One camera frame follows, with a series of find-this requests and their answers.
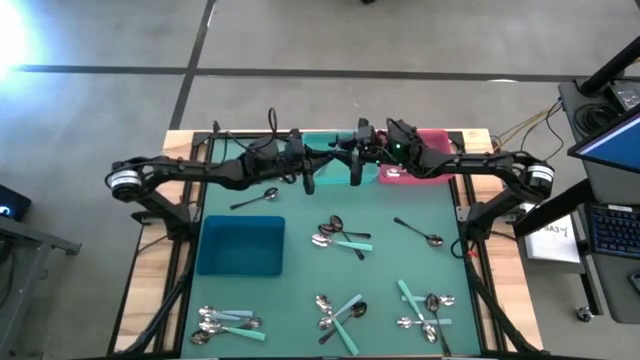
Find yellow cables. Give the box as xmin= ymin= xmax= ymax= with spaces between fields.
xmin=492 ymin=98 xmax=566 ymax=151

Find black device blue light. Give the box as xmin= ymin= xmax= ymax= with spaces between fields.
xmin=0 ymin=183 xmax=32 ymax=222

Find black computer keyboard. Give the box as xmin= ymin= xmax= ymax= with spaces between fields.
xmin=584 ymin=202 xmax=640 ymax=260

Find green table mat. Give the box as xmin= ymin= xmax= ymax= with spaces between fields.
xmin=180 ymin=137 xmax=482 ymax=359

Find blue plastic bin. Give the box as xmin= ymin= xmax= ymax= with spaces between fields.
xmin=195 ymin=214 xmax=286 ymax=277

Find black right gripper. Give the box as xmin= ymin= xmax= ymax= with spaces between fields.
xmin=327 ymin=117 xmax=380 ymax=188

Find black power adapter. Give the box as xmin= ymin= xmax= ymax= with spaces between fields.
xmin=607 ymin=81 xmax=640 ymax=112

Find black diagonal pole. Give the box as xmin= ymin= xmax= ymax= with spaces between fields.
xmin=578 ymin=35 xmax=640 ymax=97

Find grey metal cart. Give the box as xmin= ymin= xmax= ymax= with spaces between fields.
xmin=0 ymin=214 xmax=83 ymax=359

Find black aluminium table frame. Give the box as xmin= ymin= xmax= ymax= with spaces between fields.
xmin=107 ymin=119 xmax=544 ymax=359

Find translucent teal plastic bin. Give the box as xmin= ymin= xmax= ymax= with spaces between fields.
xmin=301 ymin=130 xmax=380 ymax=186

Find pink plastic bin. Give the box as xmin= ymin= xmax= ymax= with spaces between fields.
xmin=375 ymin=128 xmax=457 ymax=186

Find coiled black cable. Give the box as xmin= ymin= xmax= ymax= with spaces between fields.
xmin=571 ymin=101 xmax=609 ymax=135

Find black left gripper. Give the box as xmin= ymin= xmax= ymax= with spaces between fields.
xmin=285 ymin=127 xmax=335 ymax=197

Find computer monitor blue screen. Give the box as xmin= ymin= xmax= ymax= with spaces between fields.
xmin=567 ymin=107 xmax=640 ymax=175

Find white paper sheet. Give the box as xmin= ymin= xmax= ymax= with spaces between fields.
xmin=523 ymin=203 xmax=582 ymax=265

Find grey computer desk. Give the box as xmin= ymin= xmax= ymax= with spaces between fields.
xmin=557 ymin=77 xmax=640 ymax=325

